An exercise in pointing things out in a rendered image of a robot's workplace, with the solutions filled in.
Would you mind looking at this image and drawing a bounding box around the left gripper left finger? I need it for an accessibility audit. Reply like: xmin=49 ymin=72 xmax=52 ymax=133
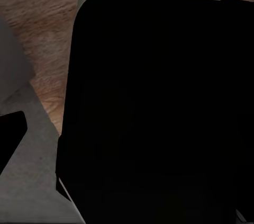
xmin=0 ymin=111 xmax=28 ymax=174

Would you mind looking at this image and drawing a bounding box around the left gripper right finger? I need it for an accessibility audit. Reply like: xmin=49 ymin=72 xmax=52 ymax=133
xmin=237 ymin=110 xmax=254 ymax=153

